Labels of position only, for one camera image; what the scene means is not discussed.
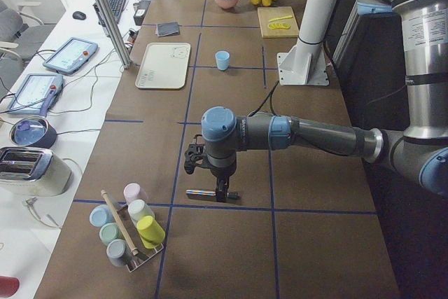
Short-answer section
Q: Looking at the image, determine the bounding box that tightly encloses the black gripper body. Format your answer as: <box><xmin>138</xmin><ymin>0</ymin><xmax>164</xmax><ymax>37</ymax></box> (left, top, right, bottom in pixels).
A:
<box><xmin>184</xmin><ymin>134</ymin><xmax>237</xmax><ymax>177</ymax></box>

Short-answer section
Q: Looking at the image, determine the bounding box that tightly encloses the steel muddler black tip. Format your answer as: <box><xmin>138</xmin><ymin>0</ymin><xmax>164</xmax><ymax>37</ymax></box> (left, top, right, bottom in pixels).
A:
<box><xmin>185</xmin><ymin>189</ymin><xmax>239</xmax><ymax>200</ymax></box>

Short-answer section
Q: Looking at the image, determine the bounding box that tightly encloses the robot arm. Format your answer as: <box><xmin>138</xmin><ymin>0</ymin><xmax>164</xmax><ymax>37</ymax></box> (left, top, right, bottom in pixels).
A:
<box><xmin>184</xmin><ymin>0</ymin><xmax>447</xmax><ymax>202</ymax></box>

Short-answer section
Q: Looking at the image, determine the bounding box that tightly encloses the pink cup on rack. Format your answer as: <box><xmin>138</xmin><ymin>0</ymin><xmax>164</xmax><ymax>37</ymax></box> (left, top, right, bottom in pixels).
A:
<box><xmin>123</xmin><ymin>183</ymin><xmax>149</xmax><ymax>204</ymax></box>

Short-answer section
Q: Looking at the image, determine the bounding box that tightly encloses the white cup on rack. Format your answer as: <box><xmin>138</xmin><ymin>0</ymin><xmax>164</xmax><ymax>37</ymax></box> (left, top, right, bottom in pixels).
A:
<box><xmin>127</xmin><ymin>199</ymin><xmax>155</xmax><ymax>226</ymax></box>

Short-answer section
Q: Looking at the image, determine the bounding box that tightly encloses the lime green cup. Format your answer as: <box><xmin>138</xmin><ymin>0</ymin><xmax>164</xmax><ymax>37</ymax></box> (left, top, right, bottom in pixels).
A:
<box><xmin>136</xmin><ymin>216</ymin><xmax>165</xmax><ymax>249</ymax></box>

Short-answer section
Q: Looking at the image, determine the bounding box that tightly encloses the light blue plastic cup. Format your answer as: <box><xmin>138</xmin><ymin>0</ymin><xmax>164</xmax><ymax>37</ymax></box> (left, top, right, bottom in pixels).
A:
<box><xmin>215</xmin><ymin>50</ymin><xmax>230</xmax><ymax>71</ymax></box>

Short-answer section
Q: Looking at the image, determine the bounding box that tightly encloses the blue cup on rack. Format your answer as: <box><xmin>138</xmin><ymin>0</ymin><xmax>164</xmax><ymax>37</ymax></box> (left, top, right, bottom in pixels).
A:
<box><xmin>89</xmin><ymin>204</ymin><xmax>115</xmax><ymax>228</ymax></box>

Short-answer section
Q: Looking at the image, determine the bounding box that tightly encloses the mint cup on rack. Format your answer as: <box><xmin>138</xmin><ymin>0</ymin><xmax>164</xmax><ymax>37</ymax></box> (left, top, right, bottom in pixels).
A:
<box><xmin>99</xmin><ymin>223</ymin><xmax>123</xmax><ymax>246</ymax></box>

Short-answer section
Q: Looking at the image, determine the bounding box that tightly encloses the grey cup on rack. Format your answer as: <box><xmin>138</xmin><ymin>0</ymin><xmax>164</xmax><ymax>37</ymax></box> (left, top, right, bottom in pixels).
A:
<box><xmin>106</xmin><ymin>239</ymin><xmax>132</xmax><ymax>267</ymax></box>

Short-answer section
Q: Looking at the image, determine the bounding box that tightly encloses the cream bear serving tray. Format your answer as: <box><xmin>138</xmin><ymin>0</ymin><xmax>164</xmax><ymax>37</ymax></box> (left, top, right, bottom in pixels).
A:
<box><xmin>135</xmin><ymin>42</ymin><xmax>191</xmax><ymax>90</ymax></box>

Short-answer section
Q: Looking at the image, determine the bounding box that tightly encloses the grey folded cloth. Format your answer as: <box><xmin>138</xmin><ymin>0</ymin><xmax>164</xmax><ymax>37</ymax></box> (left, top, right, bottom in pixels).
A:
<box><xmin>155</xmin><ymin>22</ymin><xmax>180</xmax><ymax>37</ymax></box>

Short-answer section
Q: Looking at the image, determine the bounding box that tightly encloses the lemon slices row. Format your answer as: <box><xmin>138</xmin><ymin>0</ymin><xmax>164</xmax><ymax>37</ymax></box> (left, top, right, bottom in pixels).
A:
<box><xmin>268</xmin><ymin>22</ymin><xmax>291</xmax><ymax>30</ymax></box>

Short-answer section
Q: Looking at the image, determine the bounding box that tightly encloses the bamboo cutting board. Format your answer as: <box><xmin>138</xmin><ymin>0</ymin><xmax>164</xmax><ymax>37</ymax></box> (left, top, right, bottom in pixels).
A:
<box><xmin>258</xmin><ymin>6</ymin><xmax>299</xmax><ymax>39</ymax></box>

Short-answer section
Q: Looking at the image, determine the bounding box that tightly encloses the teach pendant far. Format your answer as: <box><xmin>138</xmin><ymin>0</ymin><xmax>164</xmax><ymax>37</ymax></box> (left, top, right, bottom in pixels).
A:
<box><xmin>43</xmin><ymin>37</ymin><xmax>98</xmax><ymax>75</ymax></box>

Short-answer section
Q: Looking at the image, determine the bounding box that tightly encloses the teach pendant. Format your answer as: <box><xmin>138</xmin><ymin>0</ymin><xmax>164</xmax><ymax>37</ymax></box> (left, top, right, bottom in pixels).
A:
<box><xmin>43</xmin><ymin>37</ymin><xmax>98</xmax><ymax>75</ymax></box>
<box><xmin>6</xmin><ymin>74</ymin><xmax>64</xmax><ymax>116</ymax></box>

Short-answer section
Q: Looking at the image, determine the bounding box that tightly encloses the black box with label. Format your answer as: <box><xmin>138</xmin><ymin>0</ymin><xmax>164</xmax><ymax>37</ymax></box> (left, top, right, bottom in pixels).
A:
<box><xmin>133</xmin><ymin>0</ymin><xmax>151</xmax><ymax>26</ymax></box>

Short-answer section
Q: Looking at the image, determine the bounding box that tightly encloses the navy pot with lid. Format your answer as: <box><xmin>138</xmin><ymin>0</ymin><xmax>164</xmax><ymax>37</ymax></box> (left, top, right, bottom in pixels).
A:
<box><xmin>10</xmin><ymin>116</ymin><xmax>57</xmax><ymax>148</ymax></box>

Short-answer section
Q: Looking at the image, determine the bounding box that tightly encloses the yellow plastic knife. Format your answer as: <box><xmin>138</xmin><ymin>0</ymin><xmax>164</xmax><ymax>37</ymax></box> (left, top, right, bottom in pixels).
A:
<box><xmin>268</xmin><ymin>15</ymin><xmax>293</xmax><ymax>22</ymax></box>

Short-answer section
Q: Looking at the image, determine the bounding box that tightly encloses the teach pendant near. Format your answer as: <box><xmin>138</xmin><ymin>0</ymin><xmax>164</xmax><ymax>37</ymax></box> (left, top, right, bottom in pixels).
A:
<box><xmin>6</xmin><ymin>74</ymin><xmax>64</xmax><ymax>116</ymax></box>

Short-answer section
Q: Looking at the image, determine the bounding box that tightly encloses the cream toaster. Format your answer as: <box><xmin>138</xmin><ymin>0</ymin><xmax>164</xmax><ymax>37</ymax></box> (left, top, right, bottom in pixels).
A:
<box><xmin>1</xmin><ymin>147</ymin><xmax>71</xmax><ymax>197</ymax></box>

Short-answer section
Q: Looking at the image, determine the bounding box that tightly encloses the black keyboard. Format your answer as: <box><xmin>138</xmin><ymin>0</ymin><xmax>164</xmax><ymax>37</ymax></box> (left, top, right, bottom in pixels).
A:
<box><xmin>108</xmin><ymin>0</ymin><xmax>127</xmax><ymax>22</ymax></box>

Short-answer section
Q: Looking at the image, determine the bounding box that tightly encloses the black computer mouse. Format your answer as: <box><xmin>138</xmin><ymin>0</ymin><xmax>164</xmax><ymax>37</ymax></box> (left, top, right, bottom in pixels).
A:
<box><xmin>72</xmin><ymin>11</ymin><xmax>87</xmax><ymax>20</ymax></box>

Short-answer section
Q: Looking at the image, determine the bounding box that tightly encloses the white wire cup rack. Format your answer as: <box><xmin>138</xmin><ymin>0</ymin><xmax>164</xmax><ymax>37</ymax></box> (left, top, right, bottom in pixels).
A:
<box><xmin>118</xmin><ymin>205</ymin><xmax>164</xmax><ymax>272</ymax></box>

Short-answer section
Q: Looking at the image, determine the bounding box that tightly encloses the wooden rack handle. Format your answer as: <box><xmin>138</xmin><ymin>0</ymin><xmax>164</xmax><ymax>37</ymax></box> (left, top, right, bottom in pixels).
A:
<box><xmin>101</xmin><ymin>190</ymin><xmax>139</xmax><ymax>256</ymax></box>

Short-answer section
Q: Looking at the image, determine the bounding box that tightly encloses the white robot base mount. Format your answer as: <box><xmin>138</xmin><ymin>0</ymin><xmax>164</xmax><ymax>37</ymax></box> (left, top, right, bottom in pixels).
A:
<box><xmin>277</xmin><ymin>0</ymin><xmax>336</xmax><ymax>86</ymax></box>

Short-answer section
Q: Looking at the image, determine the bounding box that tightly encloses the aluminium frame post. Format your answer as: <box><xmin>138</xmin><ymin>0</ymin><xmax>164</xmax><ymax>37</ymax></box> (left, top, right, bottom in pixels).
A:
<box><xmin>95</xmin><ymin>0</ymin><xmax>132</xmax><ymax>69</ymax></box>

